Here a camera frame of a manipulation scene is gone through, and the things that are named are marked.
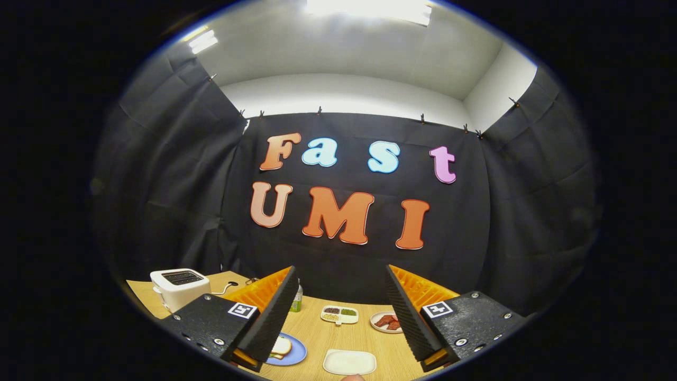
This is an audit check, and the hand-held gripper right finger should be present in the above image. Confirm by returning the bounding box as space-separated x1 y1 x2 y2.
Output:
385 264 529 374

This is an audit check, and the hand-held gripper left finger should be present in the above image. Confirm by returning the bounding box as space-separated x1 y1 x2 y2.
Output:
160 266 300 373

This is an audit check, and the white oval meat plate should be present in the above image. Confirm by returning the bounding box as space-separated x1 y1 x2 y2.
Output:
370 311 404 334

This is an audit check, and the blue round plate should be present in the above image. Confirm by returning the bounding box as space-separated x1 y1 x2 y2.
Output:
266 332 307 366

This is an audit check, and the white divided dish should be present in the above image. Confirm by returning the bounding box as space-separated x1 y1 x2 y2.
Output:
321 305 359 325

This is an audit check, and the white square plate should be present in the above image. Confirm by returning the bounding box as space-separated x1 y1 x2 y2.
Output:
323 349 377 376

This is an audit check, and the black backdrop cloth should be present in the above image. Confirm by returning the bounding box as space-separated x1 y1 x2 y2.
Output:
91 50 601 318

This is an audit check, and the white toaster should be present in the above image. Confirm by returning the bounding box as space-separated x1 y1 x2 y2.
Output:
150 268 212 314

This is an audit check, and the ceiling light panel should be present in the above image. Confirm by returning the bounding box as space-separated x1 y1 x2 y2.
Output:
182 29 218 55

